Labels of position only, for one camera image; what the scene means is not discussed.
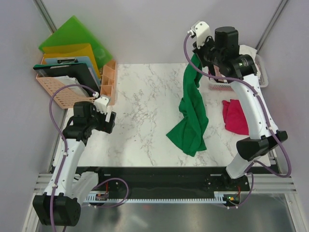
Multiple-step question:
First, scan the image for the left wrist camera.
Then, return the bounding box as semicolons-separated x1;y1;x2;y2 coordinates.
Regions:
94;95;111;115

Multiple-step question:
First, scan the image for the white laundry basket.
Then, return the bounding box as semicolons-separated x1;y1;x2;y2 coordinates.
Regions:
208;53;268;91

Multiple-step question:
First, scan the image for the white cable duct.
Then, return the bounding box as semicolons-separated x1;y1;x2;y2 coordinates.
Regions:
84;192;226;203

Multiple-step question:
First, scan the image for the green t shirt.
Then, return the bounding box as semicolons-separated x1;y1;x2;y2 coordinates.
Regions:
166;64;209;157

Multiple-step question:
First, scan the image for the blue clipboard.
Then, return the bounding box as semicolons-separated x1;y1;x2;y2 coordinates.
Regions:
45;56;98;80

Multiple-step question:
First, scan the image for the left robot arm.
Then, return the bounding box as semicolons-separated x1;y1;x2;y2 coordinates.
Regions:
32;96;116;227

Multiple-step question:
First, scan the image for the green plastic folder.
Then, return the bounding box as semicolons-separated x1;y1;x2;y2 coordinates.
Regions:
39;15;112;68

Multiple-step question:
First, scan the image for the pink t shirt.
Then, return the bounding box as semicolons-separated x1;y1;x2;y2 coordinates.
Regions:
213;65;227;83

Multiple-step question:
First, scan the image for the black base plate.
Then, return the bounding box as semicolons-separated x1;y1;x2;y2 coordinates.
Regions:
76;167;250;192

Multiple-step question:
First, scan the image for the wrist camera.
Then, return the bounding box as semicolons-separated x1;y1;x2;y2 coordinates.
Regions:
94;95;111;115
187;21;211;49

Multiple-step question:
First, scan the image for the yellow plastic folder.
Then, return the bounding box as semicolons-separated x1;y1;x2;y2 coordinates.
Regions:
43;43;99;76

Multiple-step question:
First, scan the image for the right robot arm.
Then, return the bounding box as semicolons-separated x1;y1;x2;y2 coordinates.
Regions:
188;21;292;190

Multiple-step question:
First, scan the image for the red t shirt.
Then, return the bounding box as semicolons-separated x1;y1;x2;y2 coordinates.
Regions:
222;99;249;135

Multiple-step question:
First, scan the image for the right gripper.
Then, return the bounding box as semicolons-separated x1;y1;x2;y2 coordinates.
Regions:
193;34;224;68

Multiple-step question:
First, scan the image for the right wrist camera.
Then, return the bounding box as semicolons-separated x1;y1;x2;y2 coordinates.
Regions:
187;21;211;49

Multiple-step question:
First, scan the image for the black binder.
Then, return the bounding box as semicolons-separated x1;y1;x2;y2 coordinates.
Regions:
33;63;99;92

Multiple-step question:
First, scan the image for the white t shirt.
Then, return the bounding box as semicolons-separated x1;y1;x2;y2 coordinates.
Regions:
239;44;257;60

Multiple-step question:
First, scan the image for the peach file organizer basket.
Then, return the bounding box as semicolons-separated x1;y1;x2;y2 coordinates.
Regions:
35;53;118;110

